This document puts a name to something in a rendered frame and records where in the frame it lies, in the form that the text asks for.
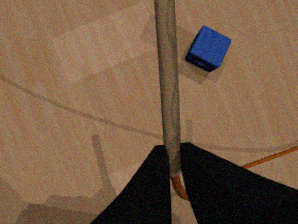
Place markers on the blue cube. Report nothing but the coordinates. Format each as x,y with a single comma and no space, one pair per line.
208,49

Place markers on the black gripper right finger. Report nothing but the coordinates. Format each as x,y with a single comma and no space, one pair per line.
220,192

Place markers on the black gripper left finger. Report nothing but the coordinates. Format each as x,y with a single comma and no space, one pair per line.
146,199

